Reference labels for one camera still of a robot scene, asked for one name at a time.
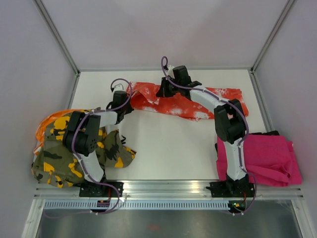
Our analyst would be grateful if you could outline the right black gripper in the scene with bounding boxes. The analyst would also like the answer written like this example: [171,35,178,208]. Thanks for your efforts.
[157,76,181,98]

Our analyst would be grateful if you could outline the orange white tie-dye trousers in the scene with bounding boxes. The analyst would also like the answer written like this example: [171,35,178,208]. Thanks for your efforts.
[126,81,249,122]

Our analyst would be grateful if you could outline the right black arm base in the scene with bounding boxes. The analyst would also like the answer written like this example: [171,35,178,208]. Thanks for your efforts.
[206,180,255,198]

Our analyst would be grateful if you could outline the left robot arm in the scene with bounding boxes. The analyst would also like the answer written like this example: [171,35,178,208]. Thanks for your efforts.
[62,90,133,197]

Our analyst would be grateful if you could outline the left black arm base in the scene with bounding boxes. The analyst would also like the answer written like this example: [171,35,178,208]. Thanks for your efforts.
[78,180,124,198]

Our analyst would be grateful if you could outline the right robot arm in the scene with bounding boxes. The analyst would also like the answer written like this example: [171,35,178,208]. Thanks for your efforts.
[156,64,249,196]

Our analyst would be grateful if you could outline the camouflage trousers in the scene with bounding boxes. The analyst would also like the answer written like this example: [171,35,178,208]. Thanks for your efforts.
[31,113,136,188]

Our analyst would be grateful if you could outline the pink folded trousers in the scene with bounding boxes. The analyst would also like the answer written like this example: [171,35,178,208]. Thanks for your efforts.
[215,133,303,187]

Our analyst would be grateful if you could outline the orange plastic bag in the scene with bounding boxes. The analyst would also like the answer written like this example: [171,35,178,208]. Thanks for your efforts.
[33,109,85,155]

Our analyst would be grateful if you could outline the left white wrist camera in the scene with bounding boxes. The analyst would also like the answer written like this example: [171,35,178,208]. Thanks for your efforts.
[112,83,125,92]

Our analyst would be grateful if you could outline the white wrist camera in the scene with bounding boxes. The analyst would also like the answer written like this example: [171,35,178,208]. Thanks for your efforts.
[166,65,174,78]
[112,83,125,92]

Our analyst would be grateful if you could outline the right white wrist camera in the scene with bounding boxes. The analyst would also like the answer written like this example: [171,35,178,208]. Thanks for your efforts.
[166,65,174,78]

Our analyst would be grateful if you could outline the aluminium frame rail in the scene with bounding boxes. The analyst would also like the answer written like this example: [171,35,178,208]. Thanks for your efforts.
[33,180,304,200]

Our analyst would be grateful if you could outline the slotted white cable duct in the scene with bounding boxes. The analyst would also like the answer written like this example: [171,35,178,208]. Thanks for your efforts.
[44,199,229,210]

